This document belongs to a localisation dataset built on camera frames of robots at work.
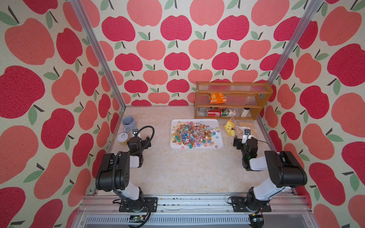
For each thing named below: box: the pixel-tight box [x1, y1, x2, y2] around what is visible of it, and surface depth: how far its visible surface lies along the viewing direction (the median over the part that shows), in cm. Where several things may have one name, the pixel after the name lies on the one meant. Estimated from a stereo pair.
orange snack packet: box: [209, 92, 228, 105], surface depth 103 cm
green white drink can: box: [220, 108, 237, 118], surface depth 110 cm
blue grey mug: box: [121, 115, 137, 133], surface depth 103 cm
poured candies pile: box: [171, 121, 221, 149], surface depth 101 cm
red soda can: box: [205, 108, 222, 118], surface depth 110 cm
